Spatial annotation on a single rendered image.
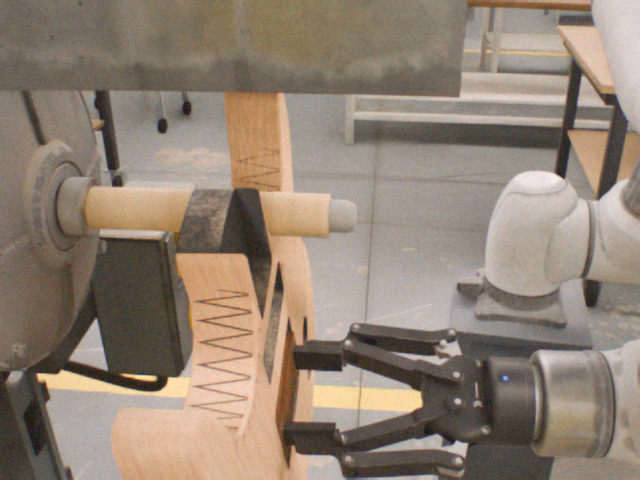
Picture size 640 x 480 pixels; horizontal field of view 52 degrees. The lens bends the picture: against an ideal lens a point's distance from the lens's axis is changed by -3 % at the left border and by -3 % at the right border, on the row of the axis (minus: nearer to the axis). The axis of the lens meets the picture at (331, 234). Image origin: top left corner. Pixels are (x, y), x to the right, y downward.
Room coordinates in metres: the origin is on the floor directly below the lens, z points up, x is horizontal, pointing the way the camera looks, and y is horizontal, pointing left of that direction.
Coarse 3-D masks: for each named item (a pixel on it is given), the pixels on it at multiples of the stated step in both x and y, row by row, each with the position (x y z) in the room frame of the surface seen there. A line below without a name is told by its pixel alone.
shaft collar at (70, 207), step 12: (72, 180) 0.45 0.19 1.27; (84, 180) 0.45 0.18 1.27; (96, 180) 0.47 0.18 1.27; (60, 192) 0.44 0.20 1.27; (72, 192) 0.44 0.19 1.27; (84, 192) 0.44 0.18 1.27; (60, 204) 0.44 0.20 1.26; (72, 204) 0.44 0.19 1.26; (84, 204) 0.44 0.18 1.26; (60, 216) 0.43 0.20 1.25; (72, 216) 0.43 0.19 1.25; (84, 216) 0.44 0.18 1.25; (72, 228) 0.43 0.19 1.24; (84, 228) 0.44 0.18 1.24; (96, 228) 0.45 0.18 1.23
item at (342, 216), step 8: (336, 200) 0.44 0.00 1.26; (328, 208) 0.43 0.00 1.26; (336, 208) 0.43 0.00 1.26; (344, 208) 0.43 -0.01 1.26; (352, 208) 0.43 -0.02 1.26; (328, 216) 0.43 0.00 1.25; (336, 216) 0.43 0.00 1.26; (344, 216) 0.43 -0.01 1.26; (352, 216) 0.43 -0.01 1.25; (328, 224) 0.43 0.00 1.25; (336, 224) 0.43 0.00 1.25; (344, 224) 0.43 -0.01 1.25; (352, 224) 0.43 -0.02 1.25; (328, 232) 0.43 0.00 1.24; (336, 232) 0.43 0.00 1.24; (344, 232) 0.43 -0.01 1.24
